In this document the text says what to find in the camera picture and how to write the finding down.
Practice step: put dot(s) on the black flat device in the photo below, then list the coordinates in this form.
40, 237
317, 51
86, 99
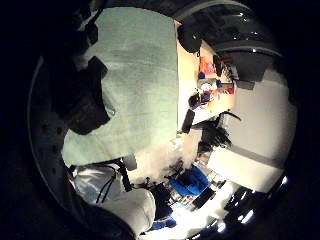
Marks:
188, 120

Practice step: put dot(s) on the black round object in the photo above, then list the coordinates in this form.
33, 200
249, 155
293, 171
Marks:
194, 100

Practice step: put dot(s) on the red orange packet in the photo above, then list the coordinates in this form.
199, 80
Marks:
206, 66

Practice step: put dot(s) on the the person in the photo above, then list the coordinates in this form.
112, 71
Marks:
133, 206

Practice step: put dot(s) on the black monitor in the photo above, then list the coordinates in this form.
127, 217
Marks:
248, 65

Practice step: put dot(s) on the light green cloth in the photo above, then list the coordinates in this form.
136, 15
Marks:
140, 83

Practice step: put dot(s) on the white fluffy cloth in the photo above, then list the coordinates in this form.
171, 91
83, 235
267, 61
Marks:
160, 156

